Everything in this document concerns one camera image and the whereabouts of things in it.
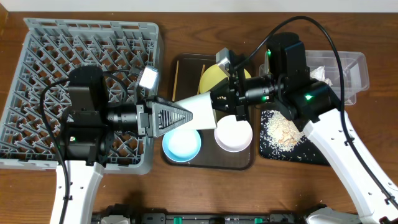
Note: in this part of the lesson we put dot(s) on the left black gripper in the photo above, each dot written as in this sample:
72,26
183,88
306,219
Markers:
143,120

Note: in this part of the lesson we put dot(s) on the white cup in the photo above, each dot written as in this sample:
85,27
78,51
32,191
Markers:
204,116

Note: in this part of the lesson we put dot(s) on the light blue bowl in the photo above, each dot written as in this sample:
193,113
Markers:
181,145

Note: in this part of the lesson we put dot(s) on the dark brown serving tray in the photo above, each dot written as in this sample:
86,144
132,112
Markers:
211,156

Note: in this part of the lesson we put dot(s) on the wooden chopstick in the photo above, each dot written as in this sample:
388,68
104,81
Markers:
175,81
202,72

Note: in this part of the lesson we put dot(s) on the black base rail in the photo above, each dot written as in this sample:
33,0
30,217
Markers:
119,213

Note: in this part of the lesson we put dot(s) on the grey plastic dish rack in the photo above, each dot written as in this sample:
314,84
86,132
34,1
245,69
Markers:
51,50

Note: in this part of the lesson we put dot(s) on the spilled rice pile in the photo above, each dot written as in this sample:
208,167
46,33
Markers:
284,130

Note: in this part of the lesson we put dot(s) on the white bowl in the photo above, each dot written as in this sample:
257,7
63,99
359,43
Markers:
232,135

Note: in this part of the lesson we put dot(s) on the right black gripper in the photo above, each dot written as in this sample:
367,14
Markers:
235,96

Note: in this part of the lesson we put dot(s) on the yellow round plate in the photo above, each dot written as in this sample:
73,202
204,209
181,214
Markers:
212,76

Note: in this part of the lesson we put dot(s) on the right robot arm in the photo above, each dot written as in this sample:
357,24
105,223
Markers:
317,112

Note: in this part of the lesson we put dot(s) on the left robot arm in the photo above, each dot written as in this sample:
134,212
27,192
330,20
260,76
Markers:
87,136

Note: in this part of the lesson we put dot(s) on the black waste tray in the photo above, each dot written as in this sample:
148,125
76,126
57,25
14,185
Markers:
270,146

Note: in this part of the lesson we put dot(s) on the white tissue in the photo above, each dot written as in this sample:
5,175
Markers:
319,74

